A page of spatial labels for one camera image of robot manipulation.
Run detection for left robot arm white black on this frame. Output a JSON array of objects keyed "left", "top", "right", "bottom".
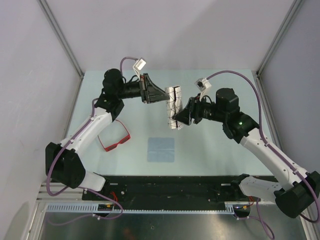
[{"left": 45, "top": 68, "right": 170, "bottom": 200}]

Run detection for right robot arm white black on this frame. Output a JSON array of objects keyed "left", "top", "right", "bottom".
[{"left": 173, "top": 88, "right": 320, "bottom": 218}]

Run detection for red sunglasses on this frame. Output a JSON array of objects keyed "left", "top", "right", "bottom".
[{"left": 97, "top": 119, "right": 131, "bottom": 152}]

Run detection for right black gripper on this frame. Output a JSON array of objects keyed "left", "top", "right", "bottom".
[{"left": 172, "top": 93, "right": 227, "bottom": 126}]

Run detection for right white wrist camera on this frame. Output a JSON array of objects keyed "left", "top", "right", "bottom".
[{"left": 195, "top": 78, "right": 212, "bottom": 101}]

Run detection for right aluminium frame post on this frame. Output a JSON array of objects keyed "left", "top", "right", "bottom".
[{"left": 255, "top": 0, "right": 306, "bottom": 76}]

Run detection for white geometric glasses case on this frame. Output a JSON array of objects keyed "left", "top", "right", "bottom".
[{"left": 165, "top": 85, "right": 183, "bottom": 130}]

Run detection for grey slotted cable duct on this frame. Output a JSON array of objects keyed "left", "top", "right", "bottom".
[{"left": 45, "top": 202, "right": 250, "bottom": 214}]

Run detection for blue cleaning cloth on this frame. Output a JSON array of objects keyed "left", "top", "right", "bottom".
[{"left": 147, "top": 137, "right": 175, "bottom": 163}]

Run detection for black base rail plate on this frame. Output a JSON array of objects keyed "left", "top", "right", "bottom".
[{"left": 82, "top": 175, "right": 249, "bottom": 210}]

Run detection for left aluminium frame post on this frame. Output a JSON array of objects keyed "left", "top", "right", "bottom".
[{"left": 36, "top": 0, "right": 84, "bottom": 80}]

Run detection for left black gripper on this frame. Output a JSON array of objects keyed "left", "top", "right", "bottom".
[{"left": 116, "top": 73, "right": 169, "bottom": 104}]

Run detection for aluminium front crossbar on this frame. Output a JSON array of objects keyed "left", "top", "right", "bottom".
[{"left": 36, "top": 181, "right": 87, "bottom": 203}]

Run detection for aluminium frame post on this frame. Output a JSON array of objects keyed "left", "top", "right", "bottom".
[
  {"left": 36, "top": 0, "right": 84, "bottom": 80},
  {"left": 255, "top": 0, "right": 306, "bottom": 76}
]

